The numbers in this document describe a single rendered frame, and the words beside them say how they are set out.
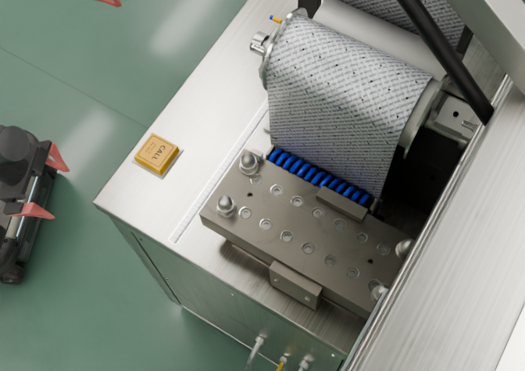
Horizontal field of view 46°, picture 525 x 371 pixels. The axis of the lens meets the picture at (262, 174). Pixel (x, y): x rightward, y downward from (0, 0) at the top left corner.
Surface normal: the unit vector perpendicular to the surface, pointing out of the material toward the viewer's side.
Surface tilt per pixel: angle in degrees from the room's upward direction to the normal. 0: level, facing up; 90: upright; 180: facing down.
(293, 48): 28
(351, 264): 0
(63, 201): 0
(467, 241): 0
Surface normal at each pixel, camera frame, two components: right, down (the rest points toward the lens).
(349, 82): -0.32, 0.06
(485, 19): -0.52, 0.78
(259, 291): -0.04, -0.42
